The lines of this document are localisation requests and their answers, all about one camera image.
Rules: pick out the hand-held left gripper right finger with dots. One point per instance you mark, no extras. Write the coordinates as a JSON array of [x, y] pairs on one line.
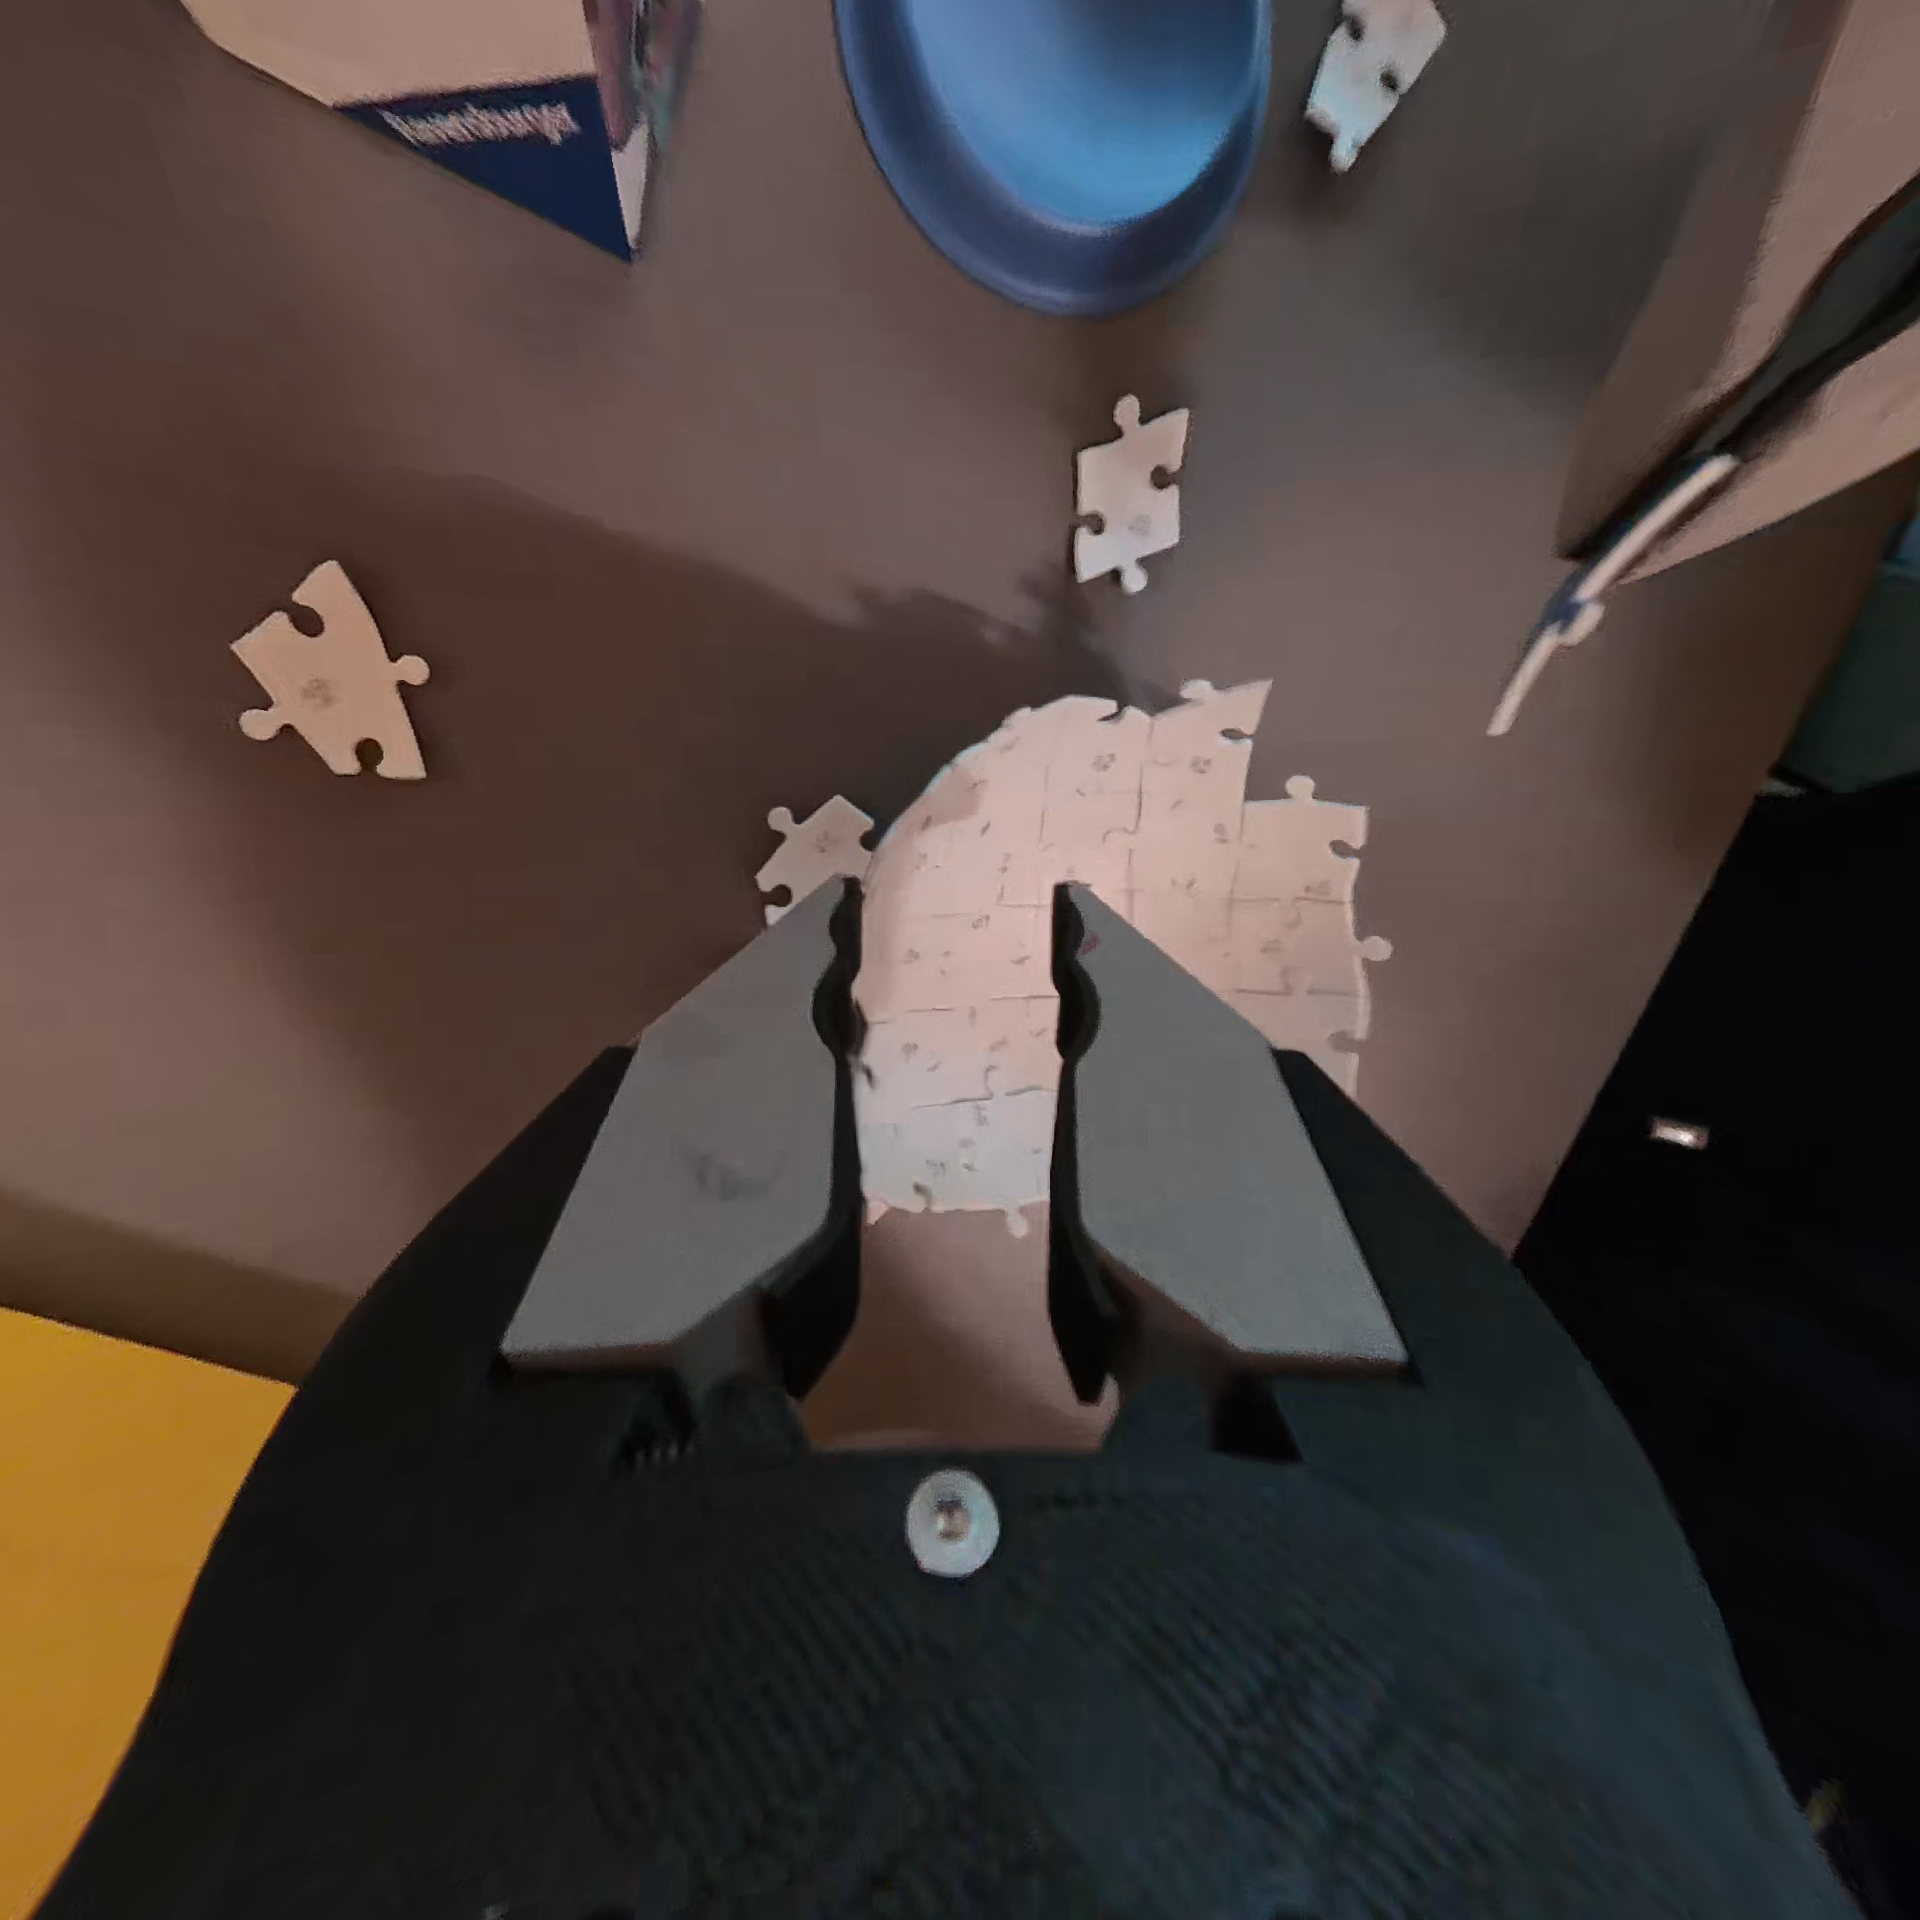
[[1231, 1200]]

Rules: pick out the printed cardboard puzzle box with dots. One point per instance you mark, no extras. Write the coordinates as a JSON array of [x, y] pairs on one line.
[[495, 76]]

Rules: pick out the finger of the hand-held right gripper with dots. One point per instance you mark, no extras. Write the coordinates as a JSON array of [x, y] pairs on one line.
[[1829, 481], [1769, 225]]

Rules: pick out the white puzzle piece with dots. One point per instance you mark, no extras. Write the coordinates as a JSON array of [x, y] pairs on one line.
[[1128, 495], [1373, 68], [329, 682], [1560, 629], [809, 848]]

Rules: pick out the yellow plastic bin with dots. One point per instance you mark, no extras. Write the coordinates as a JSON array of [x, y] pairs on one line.
[[105, 1576]]

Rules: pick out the partly built white puzzle ball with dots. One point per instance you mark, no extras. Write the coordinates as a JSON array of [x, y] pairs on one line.
[[1142, 840]]

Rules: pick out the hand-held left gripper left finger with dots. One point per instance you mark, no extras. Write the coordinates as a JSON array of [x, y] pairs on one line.
[[705, 1185]]

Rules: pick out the blue round plastic dish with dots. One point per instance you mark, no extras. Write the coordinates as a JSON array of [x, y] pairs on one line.
[[1049, 136]]

